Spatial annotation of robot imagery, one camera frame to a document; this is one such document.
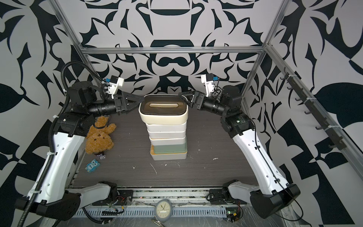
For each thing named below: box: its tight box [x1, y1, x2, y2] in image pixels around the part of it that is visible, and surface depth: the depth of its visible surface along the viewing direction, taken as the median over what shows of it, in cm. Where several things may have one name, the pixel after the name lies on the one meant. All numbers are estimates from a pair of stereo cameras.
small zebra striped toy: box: [96, 152, 107, 160], surface depth 87 cm
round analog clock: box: [154, 198, 173, 223], surface depth 69 cm
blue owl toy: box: [85, 158, 101, 174], surface depth 85 cm
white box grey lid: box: [145, 122, 188, 133], surface depth 65 cm
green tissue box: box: [153, 139, 188, 154], surface depth 81 cm
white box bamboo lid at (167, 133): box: [146, 128, 187, 139], surface depth 66 cm
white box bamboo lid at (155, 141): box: [148, 135, 187, 146], surface depth 71 cm
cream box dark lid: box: [138, 93, 189, 125], surface depth 59 cm
